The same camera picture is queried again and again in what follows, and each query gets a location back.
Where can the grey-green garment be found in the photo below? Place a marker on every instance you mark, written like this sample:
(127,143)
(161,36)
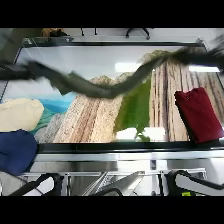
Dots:
(100,90)

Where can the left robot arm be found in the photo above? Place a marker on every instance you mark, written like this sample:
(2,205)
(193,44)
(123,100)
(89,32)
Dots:
(13,71)

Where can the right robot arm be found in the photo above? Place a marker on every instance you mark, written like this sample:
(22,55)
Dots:
(196,183)

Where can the black chair base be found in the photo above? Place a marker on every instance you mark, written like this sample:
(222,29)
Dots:
(137,31)

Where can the red T-shirt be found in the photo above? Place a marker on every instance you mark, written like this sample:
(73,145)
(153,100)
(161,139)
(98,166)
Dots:
(198,113)

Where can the cream garment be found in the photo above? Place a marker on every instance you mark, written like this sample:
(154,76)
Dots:
(18,115)

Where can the navy blue garment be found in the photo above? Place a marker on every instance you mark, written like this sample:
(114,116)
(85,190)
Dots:
(15,151)

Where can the silver frame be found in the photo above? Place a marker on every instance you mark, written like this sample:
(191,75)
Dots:
(100,156)

